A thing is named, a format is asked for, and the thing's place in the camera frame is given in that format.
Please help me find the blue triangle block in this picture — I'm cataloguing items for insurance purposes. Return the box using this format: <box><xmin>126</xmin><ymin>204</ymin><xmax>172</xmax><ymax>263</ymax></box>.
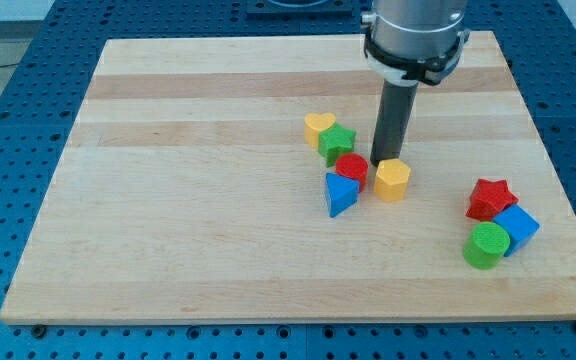
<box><xmin>325</xmin><ymin>173</ymin><xmax>360</xmax><ymax>218</ymax></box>

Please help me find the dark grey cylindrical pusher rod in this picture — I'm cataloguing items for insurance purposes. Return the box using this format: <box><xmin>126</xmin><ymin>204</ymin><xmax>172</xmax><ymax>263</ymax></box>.
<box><xmin>370</xmin><ymin>81</ymin><xmax>418</xmax><ymax>166</ymax></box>

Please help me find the red cylinder block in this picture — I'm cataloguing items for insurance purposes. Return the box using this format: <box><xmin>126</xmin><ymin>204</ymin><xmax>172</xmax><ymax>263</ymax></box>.
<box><xmin>335</xmin><ymin>153</ymin><xmax>368</xmax><ymax>192</ymax></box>

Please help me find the yellow hexagon block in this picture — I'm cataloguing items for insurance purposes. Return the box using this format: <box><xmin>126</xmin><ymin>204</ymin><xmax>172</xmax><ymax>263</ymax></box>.
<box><xmin>373</xmin><ymin>159</ymin><xmax>411</xmax><ymax>202</ymax></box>

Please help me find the green star block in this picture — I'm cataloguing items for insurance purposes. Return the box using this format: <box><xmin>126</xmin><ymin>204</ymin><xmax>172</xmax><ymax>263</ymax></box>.
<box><xmin>318</xmin><ymin>124</ymin><xmax>356</xmax><ymax>167</ymax></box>

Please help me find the red star block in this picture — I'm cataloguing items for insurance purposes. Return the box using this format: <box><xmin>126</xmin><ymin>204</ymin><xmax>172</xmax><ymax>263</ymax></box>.
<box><xmin>466</xmin><ymin>178</ymin><xmax>519</xmax><ymax>221</ymax></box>

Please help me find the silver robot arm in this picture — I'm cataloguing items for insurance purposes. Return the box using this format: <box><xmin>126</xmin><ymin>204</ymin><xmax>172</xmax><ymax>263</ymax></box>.
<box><xmin>361</xmin><ymin>0</ymin><xmax>470</xmax><ymax>166</ymax></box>

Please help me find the blue cube block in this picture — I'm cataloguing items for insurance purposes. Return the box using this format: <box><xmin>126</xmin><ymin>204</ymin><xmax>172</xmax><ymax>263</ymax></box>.
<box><xmin>493</xmin><ymin>204</ymin><xmax>541</xmax><ymax>257</ymax></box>

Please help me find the green cylinder block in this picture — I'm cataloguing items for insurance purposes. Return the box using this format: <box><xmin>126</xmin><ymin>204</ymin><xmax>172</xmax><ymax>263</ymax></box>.
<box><xmin>462</xmin><ymin>222</ymin><xmax>510</xmax><ymax>270</ymax></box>

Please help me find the yellow heart block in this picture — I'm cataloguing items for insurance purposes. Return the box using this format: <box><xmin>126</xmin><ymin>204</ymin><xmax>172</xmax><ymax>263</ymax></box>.
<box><xmin>304</xmin><ymin>112</ymin><xmax>337</xmax><ymax>150</ymax></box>

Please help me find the wooden board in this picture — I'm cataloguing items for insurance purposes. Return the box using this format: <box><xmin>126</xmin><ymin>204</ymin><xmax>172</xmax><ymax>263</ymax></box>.
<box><xmin>0</xmin><ymin>31</ymin><xmax>576</xmax><ymax>325</ymax></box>

